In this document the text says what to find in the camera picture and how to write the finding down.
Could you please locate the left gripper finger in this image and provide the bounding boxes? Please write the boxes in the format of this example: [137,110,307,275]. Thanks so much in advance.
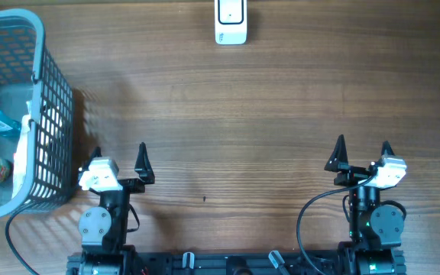
[79,147,102,171]
[134,142,155,185]

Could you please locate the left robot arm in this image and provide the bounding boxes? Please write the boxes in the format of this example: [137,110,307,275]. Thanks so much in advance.
[66,143,155,275]

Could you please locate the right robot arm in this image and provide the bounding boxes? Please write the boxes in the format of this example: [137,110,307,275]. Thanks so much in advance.
[325,134,407,275]

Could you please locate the white barcode scanner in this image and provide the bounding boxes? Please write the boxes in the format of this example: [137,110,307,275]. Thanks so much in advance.
[214,0,248,45]

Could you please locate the white box in basket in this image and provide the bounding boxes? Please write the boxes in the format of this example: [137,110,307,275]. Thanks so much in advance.
[11,101,31,198]

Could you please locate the grey plastic mesh basket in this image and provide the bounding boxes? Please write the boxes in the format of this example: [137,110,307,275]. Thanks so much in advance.
[0,8,75,217]

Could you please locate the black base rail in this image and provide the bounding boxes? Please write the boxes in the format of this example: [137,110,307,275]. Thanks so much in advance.
[66,242,406,275]

